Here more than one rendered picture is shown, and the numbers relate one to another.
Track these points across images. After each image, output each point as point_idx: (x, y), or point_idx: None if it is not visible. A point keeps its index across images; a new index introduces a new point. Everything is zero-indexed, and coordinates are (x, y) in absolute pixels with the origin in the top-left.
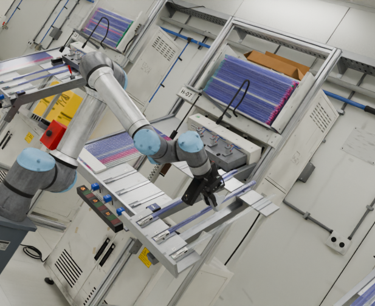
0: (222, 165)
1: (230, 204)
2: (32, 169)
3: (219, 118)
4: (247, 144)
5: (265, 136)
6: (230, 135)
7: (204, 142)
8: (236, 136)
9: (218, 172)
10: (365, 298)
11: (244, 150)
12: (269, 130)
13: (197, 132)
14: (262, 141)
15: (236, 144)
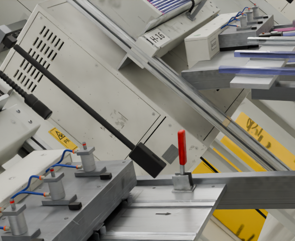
0: (128, 181)
1: (291, 86)
2: None
3: (38, 99)
4: (31, 162)
5: (13, 125)
6: None
7: (51, 215)
8: None
9: (243, 81)
10: None
11: (60, 158)
12: (1, 113)
13: (22, 215)
14: (23, 136)
15: (42, 169)
